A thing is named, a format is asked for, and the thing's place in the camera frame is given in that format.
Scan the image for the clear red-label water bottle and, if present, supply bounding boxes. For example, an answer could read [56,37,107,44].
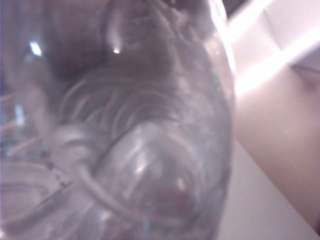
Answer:
[0,0,237,240]

